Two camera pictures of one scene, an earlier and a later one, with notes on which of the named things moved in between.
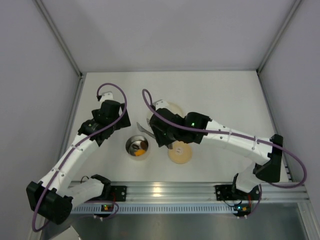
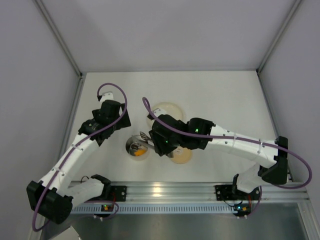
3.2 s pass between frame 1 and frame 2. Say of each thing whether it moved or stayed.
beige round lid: stayed
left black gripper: stayed
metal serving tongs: moved
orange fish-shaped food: stayed
